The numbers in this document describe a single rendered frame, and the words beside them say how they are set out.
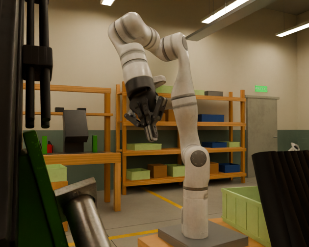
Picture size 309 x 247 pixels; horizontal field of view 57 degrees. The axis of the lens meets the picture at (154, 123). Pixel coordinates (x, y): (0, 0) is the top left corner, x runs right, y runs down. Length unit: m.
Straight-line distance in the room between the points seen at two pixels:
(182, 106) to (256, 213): 0.60
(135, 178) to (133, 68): 5.07
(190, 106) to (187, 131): 0.10
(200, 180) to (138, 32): 0.55
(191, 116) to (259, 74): 7.34
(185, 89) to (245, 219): 0.69
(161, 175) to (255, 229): 4.72
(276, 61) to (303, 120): 1.86
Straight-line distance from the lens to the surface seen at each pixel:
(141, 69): 0.73
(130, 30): 0.80
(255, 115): 8.03
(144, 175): 5.83
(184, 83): 1.04
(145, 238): 1.19
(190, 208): 1.07
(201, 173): 1.05
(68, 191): 0.29
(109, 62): 6.24
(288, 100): 9.05
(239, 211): 1.47
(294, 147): 1.60
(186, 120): 1.05
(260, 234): 1.36
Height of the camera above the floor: 1.27
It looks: 1 degrees up
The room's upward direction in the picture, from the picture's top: straight up
